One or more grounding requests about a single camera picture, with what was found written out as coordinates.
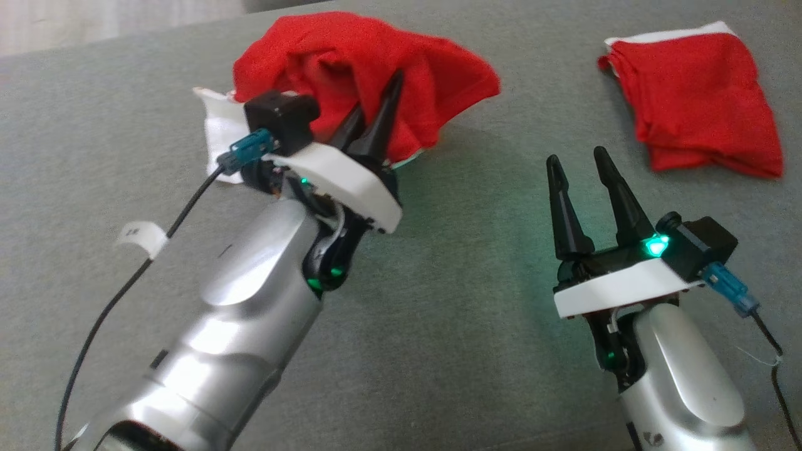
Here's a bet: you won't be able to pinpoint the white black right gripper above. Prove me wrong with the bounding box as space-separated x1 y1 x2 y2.
546 147 702 319

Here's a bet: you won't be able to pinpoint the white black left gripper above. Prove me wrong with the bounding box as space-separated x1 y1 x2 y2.
269 70 405 234

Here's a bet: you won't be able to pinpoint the red shorts with white stripes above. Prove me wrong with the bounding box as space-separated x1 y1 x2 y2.
193 11 502 185

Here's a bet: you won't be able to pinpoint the red Bulls 23 shorts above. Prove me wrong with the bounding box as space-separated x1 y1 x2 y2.
597 21 784 179

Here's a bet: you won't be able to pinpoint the grey sofa seat cushion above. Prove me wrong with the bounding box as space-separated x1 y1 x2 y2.
0 0 802 451

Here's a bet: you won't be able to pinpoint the black left cable blue plug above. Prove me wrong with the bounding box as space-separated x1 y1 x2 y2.
55 128 276 451

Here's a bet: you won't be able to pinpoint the black cable blue plug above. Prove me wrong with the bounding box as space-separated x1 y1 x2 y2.
55 128 276 451
702 262 802 448

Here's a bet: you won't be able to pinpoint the black right cable blue plug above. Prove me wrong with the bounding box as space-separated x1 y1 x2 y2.
702 262 802 448

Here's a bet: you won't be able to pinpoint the white paper cable tag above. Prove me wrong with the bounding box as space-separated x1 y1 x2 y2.
116 221 169 259

